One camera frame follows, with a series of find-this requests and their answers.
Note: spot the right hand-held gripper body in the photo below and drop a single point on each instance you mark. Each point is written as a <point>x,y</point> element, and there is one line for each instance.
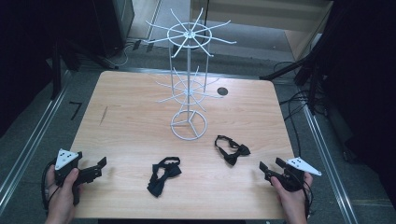
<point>300,165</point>

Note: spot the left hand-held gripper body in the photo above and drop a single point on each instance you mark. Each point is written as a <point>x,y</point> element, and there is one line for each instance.
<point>65,158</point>

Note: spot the black bow tie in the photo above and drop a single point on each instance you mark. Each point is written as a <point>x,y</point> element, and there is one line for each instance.
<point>158,183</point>
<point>233,158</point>

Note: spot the person's right hand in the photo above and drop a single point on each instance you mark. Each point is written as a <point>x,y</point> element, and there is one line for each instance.
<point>294,205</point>

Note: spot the person's left hand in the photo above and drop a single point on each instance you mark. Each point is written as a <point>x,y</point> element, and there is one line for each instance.
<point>62,202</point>

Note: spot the black tape floor mark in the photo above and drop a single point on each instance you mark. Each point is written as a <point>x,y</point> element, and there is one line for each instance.
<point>77,111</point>

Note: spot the black metal stand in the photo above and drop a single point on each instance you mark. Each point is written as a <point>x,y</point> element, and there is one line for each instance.
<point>57,71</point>
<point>280,72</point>

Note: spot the black round table grommet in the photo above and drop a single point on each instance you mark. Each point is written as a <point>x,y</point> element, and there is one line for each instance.
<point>222,91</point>

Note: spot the black cabinet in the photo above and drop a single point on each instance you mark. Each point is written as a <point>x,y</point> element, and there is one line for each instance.
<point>115,25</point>

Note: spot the metal floor rail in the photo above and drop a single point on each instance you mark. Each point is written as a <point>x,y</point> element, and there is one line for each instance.
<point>325,158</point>
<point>31,143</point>

